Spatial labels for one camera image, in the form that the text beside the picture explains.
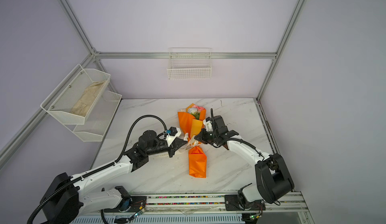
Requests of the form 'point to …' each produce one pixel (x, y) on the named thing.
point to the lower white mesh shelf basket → (97, 121)
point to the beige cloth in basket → (83, 106)
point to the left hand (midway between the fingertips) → (185, 141)
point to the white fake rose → (195, 112)
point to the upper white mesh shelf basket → (75, 99)
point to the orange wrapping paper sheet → (193, 126)
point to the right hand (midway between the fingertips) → (193, 137)
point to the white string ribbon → (193, 142)
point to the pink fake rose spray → (199, 108)
